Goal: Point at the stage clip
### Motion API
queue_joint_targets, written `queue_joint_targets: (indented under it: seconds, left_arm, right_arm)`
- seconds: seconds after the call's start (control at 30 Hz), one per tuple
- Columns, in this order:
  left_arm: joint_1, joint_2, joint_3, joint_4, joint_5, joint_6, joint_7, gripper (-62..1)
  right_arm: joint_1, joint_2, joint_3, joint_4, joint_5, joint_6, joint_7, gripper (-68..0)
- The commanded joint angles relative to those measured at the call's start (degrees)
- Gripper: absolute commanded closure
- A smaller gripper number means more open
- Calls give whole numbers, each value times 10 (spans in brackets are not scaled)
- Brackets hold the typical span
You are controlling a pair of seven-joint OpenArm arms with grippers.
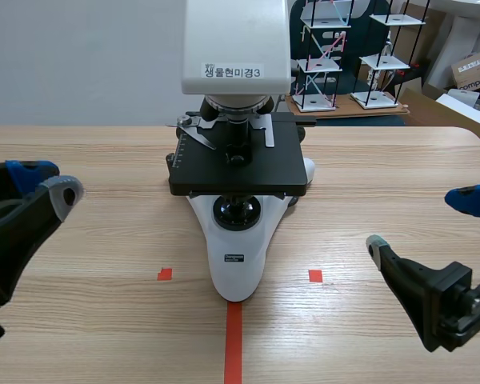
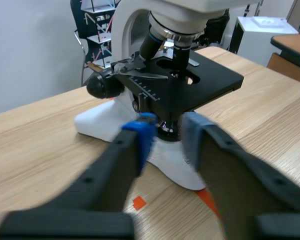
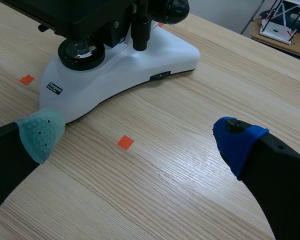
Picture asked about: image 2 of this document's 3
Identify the white and black microscope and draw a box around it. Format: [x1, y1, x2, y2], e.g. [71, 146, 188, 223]
[73, 0, 262, 191]

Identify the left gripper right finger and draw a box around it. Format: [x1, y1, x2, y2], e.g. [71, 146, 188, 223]
[181, 111, 300, 240]

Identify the chair with metal frame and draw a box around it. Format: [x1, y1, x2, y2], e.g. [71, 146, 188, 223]
[69, 0, 121, 86]

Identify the wooden desk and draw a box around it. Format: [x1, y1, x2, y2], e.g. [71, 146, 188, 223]
[266, 34, 300, 86]

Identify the white box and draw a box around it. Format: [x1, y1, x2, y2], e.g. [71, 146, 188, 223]
[229, 16, 300, 68]

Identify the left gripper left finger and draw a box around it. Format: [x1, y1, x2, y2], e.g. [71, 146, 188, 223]
[0, 112, 159, 239]

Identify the white stand with black rods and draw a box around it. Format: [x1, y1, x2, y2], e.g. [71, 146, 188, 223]
[80, 0, 121, 70]

